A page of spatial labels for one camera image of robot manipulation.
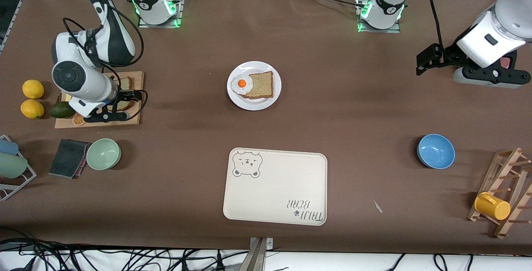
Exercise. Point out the white round plate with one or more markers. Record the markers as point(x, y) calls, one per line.
point(253, 104)

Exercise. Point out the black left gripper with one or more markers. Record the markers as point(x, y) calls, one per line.
point(450, 58)

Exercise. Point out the pale blue cup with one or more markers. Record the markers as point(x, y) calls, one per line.
point(8, 147)

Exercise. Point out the blue bowl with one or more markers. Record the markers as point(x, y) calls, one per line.
point(436, 151)

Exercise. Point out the yellow lemon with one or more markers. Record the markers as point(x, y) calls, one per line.
point(32, 109)
point(33, 89)

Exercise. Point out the pale green bowl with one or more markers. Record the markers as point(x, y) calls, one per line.
point(103, 153)

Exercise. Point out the brown bread slice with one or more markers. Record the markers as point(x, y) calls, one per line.
point(126, 83)
point(262, 84)

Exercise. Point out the fried egg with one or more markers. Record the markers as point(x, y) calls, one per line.
point(242, 84)

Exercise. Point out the wooden cup rack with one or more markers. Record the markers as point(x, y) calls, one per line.
point(501, 167)

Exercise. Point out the pale green cup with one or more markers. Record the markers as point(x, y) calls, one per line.
point(12, 166)

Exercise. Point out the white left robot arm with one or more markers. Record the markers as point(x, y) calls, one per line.
point(511, 17)

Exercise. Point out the small grey paper scrap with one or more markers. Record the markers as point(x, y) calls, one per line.
point(378, 206)

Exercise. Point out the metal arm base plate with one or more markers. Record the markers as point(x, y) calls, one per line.
point(178, 17)
point(380, 30)

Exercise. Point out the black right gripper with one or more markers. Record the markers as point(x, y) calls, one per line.
point(123, 95)

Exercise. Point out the orange fruit slice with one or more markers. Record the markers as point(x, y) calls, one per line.
point(78, 120)

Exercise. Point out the cream bear print tray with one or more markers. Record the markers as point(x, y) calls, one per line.
point(274, 188)

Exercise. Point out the aluminium camera mount post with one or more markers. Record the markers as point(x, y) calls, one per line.
point(258, 256)

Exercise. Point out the dark grey sponge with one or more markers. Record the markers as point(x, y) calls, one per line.
point(68, 158)

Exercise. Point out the dark green avocado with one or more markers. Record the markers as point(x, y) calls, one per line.
point(62, 110)

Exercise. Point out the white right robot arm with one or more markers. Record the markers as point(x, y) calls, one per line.
point(83, 82)

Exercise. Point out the yellow plastic cup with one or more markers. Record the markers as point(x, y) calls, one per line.
point(492, 206)

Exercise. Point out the wooden cutting board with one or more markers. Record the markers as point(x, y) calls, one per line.
point(137, 96)

